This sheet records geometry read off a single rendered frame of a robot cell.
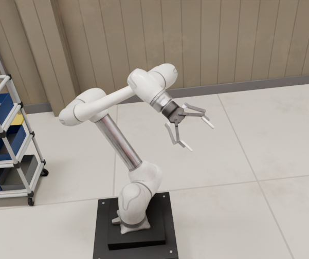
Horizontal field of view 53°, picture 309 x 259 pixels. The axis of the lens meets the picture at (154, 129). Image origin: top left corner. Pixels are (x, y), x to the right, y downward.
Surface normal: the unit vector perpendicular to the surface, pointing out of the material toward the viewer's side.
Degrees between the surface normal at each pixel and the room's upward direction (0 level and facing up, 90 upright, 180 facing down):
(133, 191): 5
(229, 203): 0
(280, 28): 90
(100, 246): 0
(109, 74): 90
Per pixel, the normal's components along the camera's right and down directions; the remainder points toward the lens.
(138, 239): -0.01, -0.80
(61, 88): 0.07, 0.59
